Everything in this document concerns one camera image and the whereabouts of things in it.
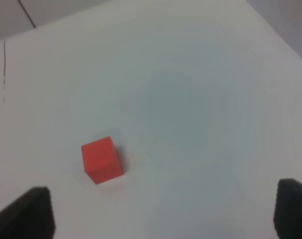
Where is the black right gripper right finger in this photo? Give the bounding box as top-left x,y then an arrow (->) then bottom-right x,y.
273,179 -> 302,239

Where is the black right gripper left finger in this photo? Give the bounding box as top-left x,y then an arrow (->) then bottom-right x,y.
0,187 -> 56,239

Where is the red cube block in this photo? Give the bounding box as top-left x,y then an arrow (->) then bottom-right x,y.
81,136 -> 124,185

